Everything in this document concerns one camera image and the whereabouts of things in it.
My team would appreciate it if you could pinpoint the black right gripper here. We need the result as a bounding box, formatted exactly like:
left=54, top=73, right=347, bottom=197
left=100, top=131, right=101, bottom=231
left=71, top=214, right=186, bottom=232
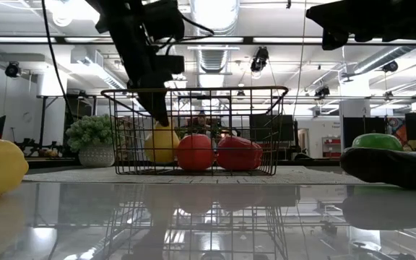
left=305, top=0, right=386, bottom=51

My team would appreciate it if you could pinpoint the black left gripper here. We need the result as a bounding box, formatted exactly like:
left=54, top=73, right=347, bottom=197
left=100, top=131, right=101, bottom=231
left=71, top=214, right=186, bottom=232
left=116, top=32, right=175, bottom=126

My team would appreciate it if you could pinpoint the yellow pear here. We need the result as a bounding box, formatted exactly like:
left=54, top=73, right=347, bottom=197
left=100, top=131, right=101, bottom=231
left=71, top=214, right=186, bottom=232
left=144, top=121, right=181, bottom=164

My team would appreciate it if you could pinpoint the wire basket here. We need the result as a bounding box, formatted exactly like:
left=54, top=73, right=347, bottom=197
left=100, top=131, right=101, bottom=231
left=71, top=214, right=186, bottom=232
left=100, top=85, right=290, bottom=177

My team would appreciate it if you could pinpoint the red tomato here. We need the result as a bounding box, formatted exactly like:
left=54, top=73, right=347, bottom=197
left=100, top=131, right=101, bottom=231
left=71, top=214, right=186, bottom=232
left=175, top=134, right=216, bottom=172

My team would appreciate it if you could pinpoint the red bell pepper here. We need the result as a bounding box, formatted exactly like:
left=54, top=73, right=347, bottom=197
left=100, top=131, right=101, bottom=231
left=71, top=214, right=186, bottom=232
left=215, top=135, right=264, bottom=172

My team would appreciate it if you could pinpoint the green apple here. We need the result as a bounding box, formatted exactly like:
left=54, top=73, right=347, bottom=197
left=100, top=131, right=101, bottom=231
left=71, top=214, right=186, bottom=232
left=351, top=133, right=404, bottom=152

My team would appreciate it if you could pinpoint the dark purple eggplant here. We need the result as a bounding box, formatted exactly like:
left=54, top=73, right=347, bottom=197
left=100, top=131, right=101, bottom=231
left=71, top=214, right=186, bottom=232
left=339, top=146, right=416, bottom=192

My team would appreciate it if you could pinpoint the person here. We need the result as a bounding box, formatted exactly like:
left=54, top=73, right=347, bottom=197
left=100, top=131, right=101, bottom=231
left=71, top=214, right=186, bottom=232
left=186, top=110, right=220, bottom=140

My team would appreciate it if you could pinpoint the black ceiling lamp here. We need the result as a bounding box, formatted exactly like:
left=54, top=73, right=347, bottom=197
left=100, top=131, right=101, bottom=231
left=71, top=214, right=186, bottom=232
left=249, top=45, right=270, bottom=73
left=4, top=61, right=22, bottom=79
left=381, top=59, right=399, bottom=74
left=313, top=85, right=332, bottom=99

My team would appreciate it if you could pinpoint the green plant in white pot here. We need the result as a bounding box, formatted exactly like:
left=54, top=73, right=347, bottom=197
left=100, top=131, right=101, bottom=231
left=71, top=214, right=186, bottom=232
left=65, top=113, right=117, bottom=168

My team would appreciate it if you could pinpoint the black partition panel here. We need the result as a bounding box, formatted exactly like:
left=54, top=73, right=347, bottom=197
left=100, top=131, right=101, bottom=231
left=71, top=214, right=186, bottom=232
left=342, top=115, right=386, bottom=149

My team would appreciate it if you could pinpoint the shelf with red bins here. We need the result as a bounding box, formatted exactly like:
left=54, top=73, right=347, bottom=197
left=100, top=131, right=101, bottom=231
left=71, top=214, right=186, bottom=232
left=321, top=136, right=342, bottom=159

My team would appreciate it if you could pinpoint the colourful patchwork quilt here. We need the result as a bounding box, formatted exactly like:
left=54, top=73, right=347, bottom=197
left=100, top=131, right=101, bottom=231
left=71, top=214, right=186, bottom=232
left=386, top=116, right=408, bottom=145

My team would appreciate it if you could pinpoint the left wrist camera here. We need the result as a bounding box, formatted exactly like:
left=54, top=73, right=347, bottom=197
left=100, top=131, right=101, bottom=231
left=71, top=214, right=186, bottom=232
left=153, top=53, right=186, bottom=75

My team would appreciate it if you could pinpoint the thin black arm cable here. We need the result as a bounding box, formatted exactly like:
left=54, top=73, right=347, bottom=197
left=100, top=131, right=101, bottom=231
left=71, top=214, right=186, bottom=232
left=40, top=0, right=75, bottom=124

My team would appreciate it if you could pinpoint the black aluminium rig frame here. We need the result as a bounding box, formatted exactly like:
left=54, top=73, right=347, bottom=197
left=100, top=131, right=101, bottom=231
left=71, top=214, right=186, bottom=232
left=25, top=157, right=342, bottom=170

